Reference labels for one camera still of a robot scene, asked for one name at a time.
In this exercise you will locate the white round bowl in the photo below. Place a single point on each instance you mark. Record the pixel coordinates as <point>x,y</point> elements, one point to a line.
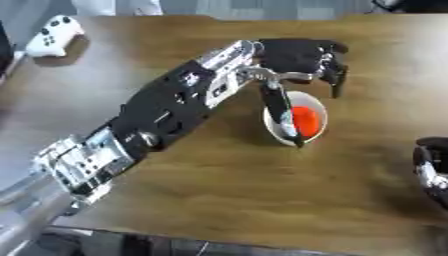
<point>312,101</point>

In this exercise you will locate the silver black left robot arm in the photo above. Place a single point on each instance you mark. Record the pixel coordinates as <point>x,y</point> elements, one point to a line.
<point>157,113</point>

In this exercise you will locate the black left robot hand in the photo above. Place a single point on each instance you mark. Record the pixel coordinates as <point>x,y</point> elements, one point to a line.
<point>294,55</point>

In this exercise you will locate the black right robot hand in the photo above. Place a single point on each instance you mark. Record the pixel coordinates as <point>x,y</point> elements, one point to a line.
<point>433,170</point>

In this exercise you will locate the white game controller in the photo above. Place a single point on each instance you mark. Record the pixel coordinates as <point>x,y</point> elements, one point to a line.
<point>52,36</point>

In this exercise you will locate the orange toy object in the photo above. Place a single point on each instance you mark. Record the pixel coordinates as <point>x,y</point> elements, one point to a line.
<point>305,120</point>

